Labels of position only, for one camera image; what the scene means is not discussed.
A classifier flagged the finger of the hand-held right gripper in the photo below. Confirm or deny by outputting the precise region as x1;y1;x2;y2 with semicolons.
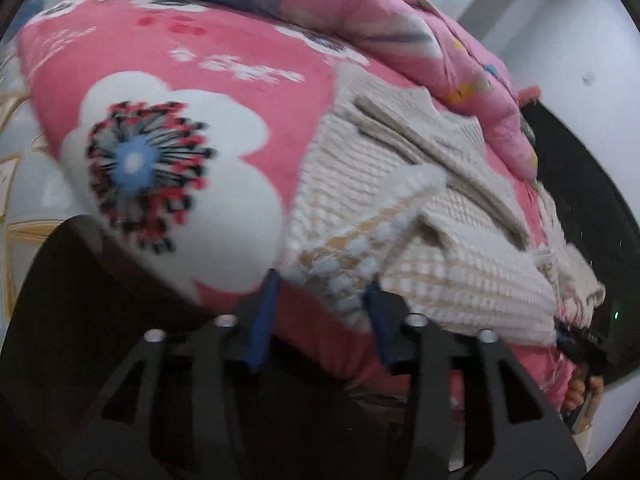
554;319;591;363

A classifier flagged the dark upholstered headboard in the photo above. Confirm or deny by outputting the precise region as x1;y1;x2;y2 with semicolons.
520;100;640;396

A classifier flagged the dark bed base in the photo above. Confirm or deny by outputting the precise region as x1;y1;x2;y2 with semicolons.
0;215;406;480

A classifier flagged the beige white houndstooth knit garment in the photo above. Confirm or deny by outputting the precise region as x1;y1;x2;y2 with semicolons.
282;67;563;346

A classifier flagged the cream fluffy cloth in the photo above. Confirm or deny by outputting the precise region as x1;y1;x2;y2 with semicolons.
530;180;607;321

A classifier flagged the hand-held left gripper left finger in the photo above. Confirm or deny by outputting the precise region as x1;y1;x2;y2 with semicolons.
60;269;281;480

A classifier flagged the pink floral fleece blanket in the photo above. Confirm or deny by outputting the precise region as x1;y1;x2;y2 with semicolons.
17;0;576;411

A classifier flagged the pink and blue quilt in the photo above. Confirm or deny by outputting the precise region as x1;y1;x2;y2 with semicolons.
147;0;541;196

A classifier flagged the person's right hand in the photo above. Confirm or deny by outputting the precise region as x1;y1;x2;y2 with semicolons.
564;375;604;432

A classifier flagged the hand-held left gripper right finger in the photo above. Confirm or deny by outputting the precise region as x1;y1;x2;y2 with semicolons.
364;280;586;480

